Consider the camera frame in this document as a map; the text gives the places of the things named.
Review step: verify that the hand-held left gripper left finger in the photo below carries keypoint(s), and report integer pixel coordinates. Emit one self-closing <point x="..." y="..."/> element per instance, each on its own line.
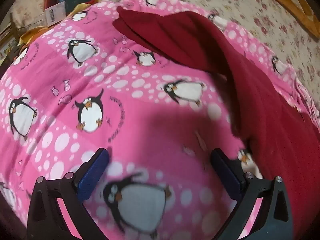
<point x="93" y="172"/>

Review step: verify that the yellow cloth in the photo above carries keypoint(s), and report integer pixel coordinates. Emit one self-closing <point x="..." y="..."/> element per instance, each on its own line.
<point x="32" y="36"/>

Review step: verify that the dark red fleece garment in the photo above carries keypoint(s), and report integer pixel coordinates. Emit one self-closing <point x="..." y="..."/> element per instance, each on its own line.
<point x="262" y="105"/>

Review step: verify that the floral bedspread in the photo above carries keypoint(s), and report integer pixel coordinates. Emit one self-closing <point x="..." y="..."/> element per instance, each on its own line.
<point x="225" y="0"/>

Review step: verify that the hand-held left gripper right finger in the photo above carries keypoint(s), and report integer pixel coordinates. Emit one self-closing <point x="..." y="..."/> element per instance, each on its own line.
<point x="226" y="172"/>

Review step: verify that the white box with barcode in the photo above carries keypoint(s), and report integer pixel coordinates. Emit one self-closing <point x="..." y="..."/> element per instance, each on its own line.
<point x="56" y="12"/>

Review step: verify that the orange yellow patterned fabric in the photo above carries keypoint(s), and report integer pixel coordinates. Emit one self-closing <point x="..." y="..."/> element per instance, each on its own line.
<point x="287" y="0"/>

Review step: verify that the pink penguin print blanket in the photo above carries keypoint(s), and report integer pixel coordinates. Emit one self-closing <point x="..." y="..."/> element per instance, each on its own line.
<point x="112" y="80"/>

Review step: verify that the floral pillow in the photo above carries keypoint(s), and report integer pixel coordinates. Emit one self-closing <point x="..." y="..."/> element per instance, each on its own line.
<point x="27" y="5"/>

